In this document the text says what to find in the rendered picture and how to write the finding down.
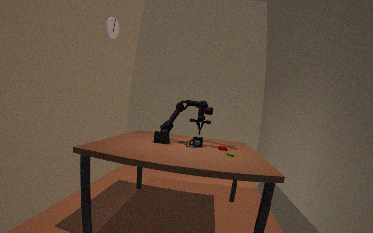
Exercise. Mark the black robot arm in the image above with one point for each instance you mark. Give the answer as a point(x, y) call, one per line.
point(202, 106)

